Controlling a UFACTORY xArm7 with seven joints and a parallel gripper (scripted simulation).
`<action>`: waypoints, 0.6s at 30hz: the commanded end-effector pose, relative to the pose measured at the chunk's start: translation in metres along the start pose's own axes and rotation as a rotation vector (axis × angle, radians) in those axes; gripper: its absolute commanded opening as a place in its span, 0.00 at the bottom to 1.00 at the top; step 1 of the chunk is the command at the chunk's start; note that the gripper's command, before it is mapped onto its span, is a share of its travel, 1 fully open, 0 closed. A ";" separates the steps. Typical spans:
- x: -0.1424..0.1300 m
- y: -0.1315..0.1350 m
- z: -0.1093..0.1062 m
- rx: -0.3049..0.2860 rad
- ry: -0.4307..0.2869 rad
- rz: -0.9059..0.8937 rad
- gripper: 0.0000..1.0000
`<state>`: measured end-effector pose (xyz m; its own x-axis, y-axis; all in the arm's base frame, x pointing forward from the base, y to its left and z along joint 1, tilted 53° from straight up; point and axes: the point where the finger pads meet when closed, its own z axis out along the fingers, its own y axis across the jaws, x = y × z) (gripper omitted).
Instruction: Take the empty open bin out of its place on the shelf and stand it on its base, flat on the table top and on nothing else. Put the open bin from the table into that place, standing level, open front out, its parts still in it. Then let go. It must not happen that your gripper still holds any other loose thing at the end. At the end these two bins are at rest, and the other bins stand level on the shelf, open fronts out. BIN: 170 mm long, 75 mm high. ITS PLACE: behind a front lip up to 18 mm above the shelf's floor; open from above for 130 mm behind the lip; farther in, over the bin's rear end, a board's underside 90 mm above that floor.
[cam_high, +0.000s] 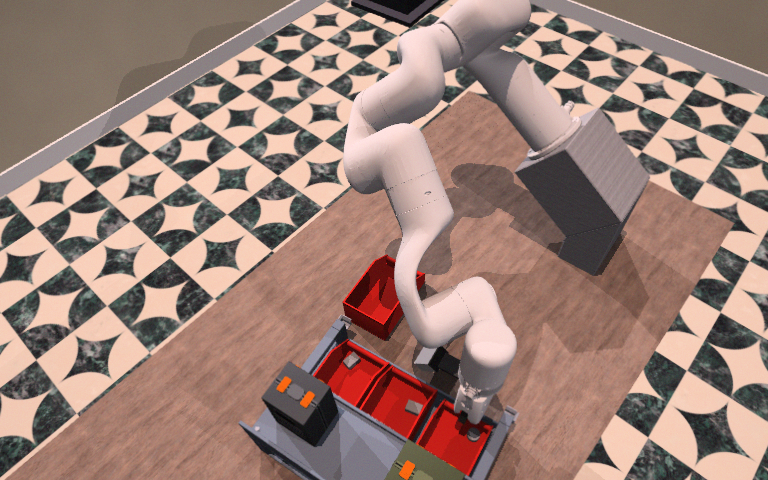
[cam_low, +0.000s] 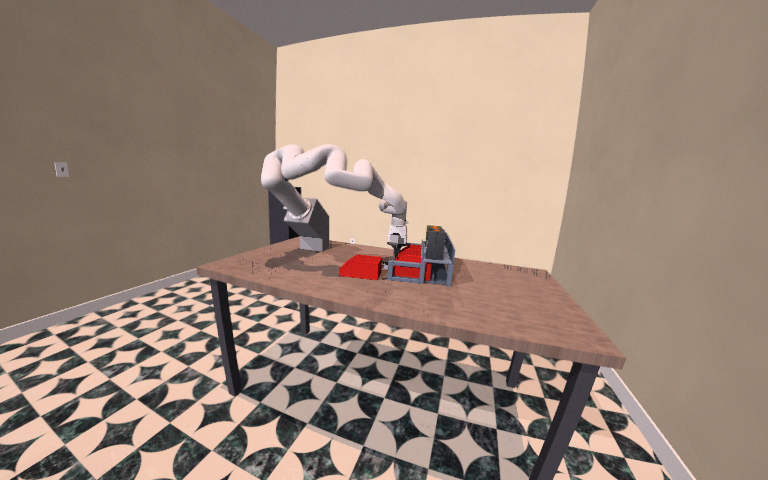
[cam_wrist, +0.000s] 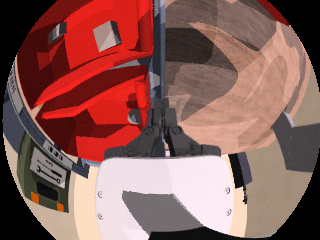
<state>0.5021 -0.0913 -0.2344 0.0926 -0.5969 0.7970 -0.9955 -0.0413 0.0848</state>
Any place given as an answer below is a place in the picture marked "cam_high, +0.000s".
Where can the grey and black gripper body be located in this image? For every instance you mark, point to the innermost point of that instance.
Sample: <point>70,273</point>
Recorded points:
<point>477,406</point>

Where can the red bin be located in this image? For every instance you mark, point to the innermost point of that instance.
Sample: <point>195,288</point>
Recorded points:
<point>373,303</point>
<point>351,385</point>
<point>445,437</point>
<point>388,398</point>

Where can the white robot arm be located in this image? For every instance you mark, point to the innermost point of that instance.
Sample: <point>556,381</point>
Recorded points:
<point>398,160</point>

